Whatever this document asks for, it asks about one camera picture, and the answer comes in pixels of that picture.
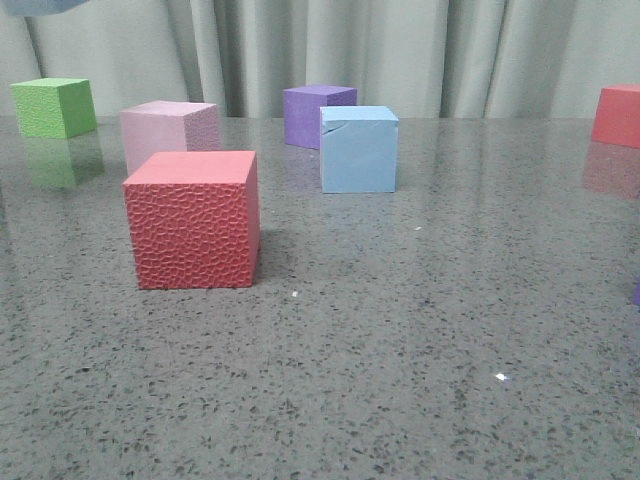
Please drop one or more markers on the light blue cracked cube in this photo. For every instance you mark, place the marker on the light blue cracked cube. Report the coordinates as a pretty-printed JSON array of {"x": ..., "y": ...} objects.
[{"x": 358, "y": 149}]

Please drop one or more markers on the light blue foam cube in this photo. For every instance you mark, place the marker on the light blue foam cube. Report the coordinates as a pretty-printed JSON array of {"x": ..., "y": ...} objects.
[{"x": 35, "y": 8}]

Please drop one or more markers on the large red textured cube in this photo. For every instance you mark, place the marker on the large red textured cube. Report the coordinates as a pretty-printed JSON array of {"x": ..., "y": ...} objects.
[{"x": 194, "y": 219}]

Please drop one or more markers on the purple foam cube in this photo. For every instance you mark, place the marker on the purple foam cube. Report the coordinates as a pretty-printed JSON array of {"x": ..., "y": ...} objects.
[{"x": 301, "y": 109}]

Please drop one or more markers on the pink foam cube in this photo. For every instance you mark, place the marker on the pink foam cube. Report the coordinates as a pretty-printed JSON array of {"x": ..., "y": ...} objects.
[{"x": 168, "y": 126}]

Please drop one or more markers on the grey-green curtain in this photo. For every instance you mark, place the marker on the grey-green curtain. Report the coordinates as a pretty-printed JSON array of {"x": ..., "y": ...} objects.
[{"x": 424, "y": 59}]

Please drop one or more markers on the green foam cube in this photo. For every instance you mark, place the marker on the green foam cube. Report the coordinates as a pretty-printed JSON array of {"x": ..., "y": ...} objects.
[{"x": 56, "y": 108}]

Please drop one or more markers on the red cube at right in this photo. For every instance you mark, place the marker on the red cube at right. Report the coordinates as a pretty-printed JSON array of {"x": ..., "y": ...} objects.
[{"x": 617, "y": 116}]

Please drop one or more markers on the purple cube at right edge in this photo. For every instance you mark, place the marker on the purple cube at right edge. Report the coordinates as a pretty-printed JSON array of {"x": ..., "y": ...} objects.
[{"x": 636, "y": 297}]

